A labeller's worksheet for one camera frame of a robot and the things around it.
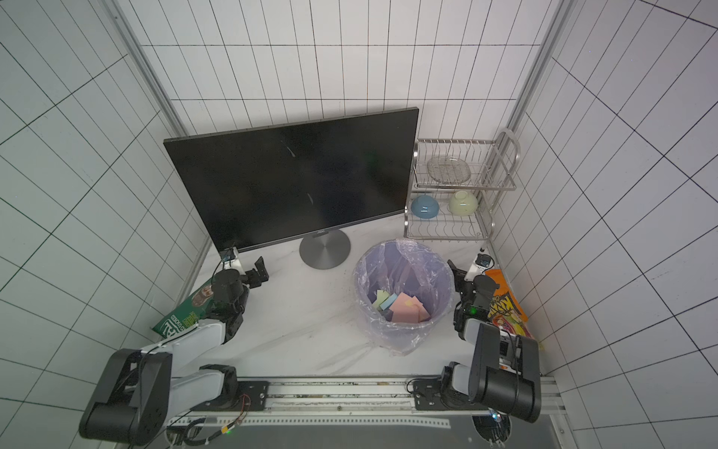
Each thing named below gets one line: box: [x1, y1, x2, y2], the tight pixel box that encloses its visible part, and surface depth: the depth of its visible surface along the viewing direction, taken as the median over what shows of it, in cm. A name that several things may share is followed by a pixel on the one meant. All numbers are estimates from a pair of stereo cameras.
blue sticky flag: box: [378, 292, 398, 311], surface depth 85 cm
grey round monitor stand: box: [299, 229, 351, 270], surface depth 106 cm
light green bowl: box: [448, 189, 479, 217], surface depth 109 cm
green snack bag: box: [151, 280, 216, 339], surface depth 84 cm
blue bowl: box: [410, 194, 440, 219], surface depth 110 cm
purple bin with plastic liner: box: [352, 238, 456, 356], surface depth 75 cm
